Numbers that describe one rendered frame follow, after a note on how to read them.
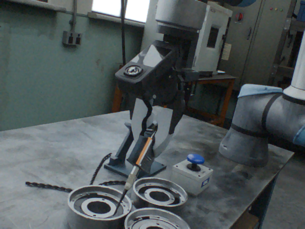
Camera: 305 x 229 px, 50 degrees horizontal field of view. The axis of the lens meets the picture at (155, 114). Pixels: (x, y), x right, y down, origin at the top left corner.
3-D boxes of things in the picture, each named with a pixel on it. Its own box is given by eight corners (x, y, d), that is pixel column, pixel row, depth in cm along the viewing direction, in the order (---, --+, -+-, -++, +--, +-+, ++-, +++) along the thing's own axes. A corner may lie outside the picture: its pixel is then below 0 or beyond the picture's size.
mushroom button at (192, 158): (195, 182, 71) (200, 161, 70) (179, 174, 73) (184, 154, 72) (202, 177, 75) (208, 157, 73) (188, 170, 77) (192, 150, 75)
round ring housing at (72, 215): (136, 239, 52) (140, 217, 51) (69, 246, 48) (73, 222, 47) (117, 203, 61) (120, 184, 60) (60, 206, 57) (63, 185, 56)
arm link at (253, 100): (246, 119, 108) (257, 79, 105) (282, 134, 98) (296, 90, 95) (223, 120, 100) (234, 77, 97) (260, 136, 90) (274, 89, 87)
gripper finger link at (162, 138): (182, 155, 58) (188, 103, 56) (167, 163, 52) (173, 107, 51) (167, 150, 59) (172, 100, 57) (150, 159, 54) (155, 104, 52)
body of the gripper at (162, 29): (194, 104, 57) (210, 35, 54) (172, 110, 50) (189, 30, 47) (157, 93, 61) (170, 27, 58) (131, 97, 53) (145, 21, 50)
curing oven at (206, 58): (195, 80, 271) (213, 0, 255) (137, 64, 301) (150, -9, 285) (222, 79, 323) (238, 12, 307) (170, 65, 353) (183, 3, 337)
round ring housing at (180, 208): (167, 193, 69) (172, 176, 68) (193, 223, 60) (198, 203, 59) (121, 196, 64) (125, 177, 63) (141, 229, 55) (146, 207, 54)
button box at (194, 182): (196, 197, 70) (201, 176, 69) (168, 184, 73) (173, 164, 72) (211, 186, 77) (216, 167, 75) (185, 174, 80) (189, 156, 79)
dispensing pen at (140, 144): (100, 209, 50) (148, 116, 55) (111, 213, 54) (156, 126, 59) (111, 214, 49) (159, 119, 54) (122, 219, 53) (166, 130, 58)
